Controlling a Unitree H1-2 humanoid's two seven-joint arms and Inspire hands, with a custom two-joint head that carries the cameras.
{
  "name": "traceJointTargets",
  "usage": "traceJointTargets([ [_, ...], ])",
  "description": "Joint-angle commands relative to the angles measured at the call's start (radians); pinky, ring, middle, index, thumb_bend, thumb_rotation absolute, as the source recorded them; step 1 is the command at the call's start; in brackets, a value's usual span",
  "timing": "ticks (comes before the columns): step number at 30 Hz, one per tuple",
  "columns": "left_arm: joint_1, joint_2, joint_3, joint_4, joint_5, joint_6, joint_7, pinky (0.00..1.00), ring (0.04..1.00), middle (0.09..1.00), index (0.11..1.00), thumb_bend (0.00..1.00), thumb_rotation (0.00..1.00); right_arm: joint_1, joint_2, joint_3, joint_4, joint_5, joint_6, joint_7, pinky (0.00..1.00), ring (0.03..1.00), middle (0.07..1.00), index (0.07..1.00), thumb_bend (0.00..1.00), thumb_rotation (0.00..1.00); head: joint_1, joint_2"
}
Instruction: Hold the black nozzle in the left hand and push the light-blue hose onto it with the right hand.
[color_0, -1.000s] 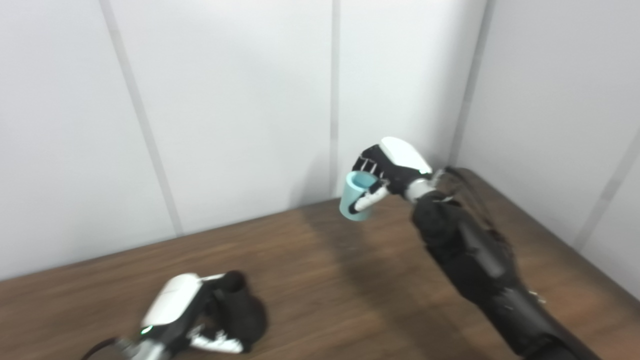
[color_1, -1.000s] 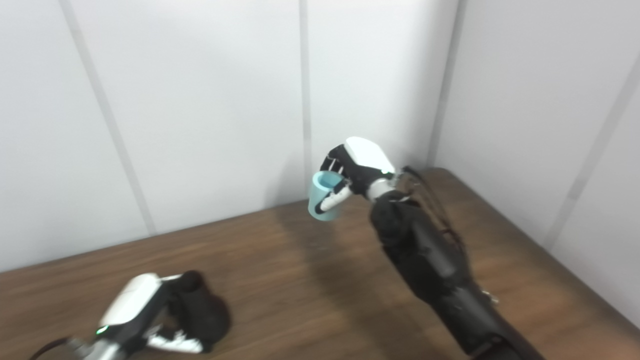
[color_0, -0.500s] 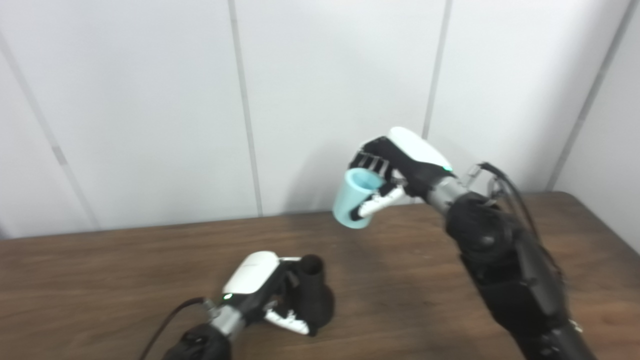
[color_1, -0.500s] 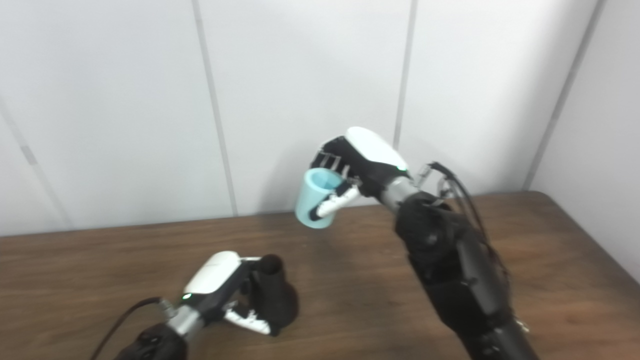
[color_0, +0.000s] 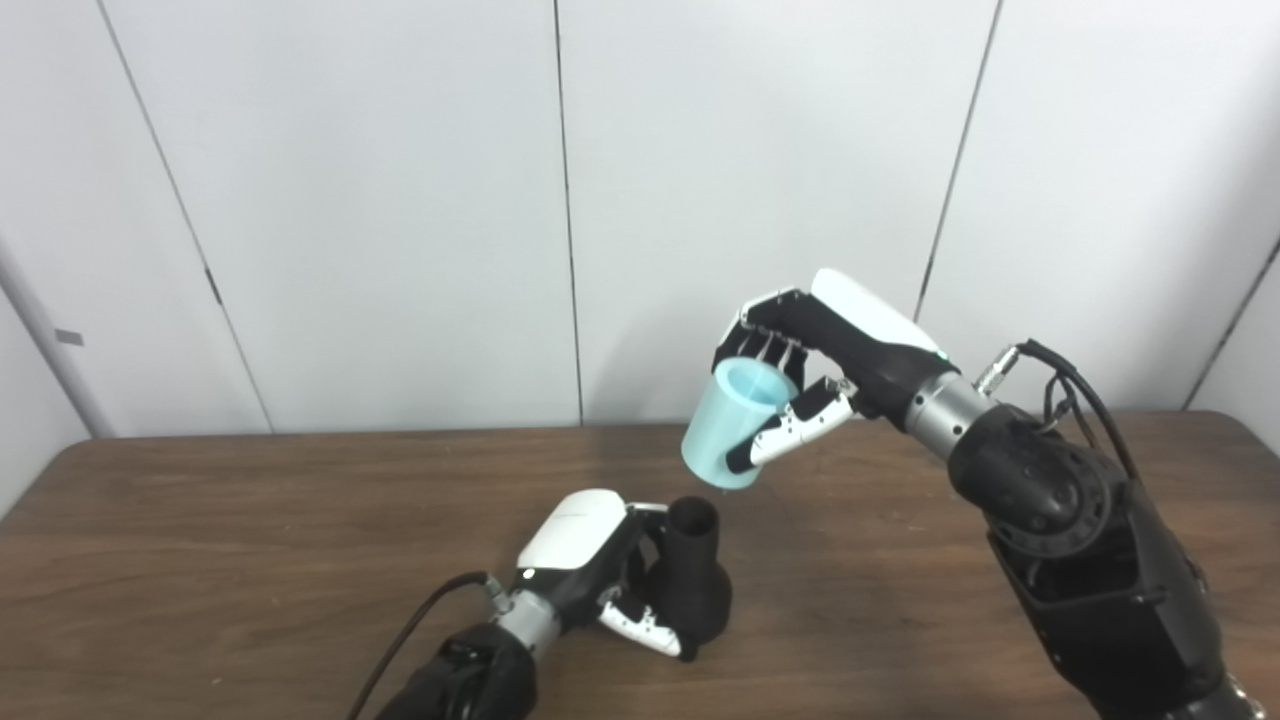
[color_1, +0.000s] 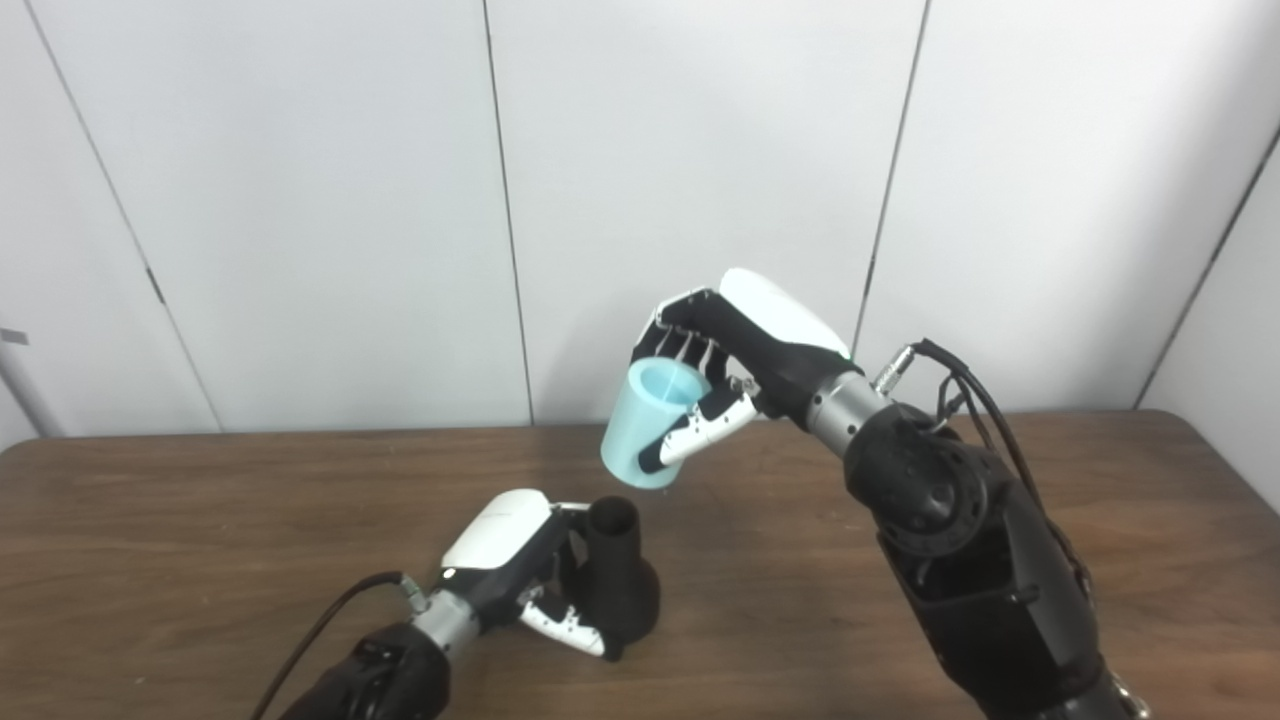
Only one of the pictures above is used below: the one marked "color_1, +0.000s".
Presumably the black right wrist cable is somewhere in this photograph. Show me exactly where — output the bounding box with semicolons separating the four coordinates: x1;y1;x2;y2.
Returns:
872;338;1096;601

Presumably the black nozzle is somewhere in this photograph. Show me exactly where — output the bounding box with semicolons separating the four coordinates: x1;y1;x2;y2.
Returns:
570;496;661;663

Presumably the light-blue hose piece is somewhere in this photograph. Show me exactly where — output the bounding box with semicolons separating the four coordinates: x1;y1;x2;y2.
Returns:
600;358;713;491

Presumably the white and black left hand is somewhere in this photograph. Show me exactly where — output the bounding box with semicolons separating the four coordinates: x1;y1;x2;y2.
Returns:
438;489;611;661

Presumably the white and black right hand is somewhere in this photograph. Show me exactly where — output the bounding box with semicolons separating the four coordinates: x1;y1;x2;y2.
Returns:
630;268;866;473

